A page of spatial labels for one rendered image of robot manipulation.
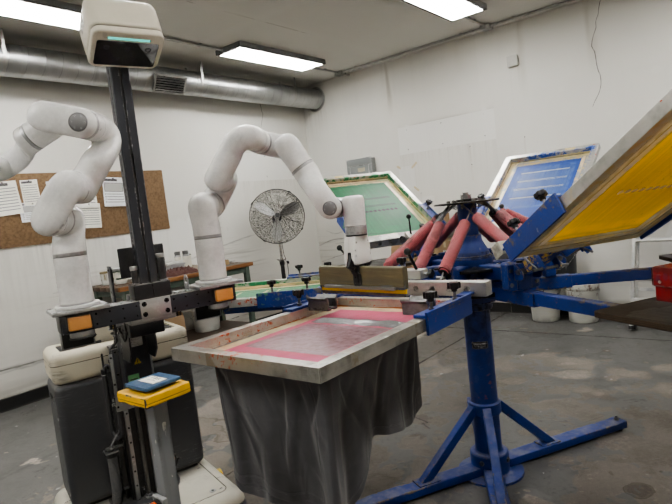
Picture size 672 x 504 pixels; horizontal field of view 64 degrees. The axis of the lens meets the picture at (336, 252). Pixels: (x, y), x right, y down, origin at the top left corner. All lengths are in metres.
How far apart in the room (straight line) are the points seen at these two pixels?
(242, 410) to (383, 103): 5.49
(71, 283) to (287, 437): 0.78
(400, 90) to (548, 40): 1.72
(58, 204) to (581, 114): 4.95
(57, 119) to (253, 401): 0.96
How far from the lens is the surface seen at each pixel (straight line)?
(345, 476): 1.55
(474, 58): 6.27
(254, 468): 1.74
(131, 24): 1.80
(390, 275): 1.76
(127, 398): 1.45
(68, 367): 2.35
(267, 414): 1.58
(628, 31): 5.83
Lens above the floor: 1.35
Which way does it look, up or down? 5 degrees down
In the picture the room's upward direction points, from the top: 6 degrees counter-clockwise
